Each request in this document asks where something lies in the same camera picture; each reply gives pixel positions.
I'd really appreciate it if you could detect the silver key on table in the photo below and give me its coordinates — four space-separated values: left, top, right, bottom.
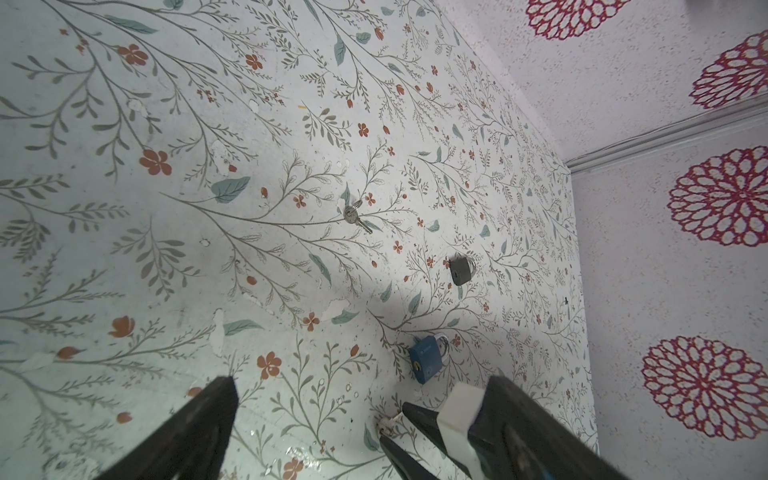
343 200 373 234

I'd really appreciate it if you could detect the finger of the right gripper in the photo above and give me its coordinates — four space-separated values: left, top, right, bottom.
402 402 470 476
379 436 438 480

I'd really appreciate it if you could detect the blue padlock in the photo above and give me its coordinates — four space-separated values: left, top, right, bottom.
409 334 450 385

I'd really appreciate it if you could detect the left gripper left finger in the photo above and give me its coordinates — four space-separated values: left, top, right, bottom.
98 376 239 480

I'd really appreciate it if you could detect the black padlock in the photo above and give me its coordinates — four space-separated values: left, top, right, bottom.
448 255 476 286

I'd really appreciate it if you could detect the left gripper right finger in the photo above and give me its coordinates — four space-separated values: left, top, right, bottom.
437 376 624 479

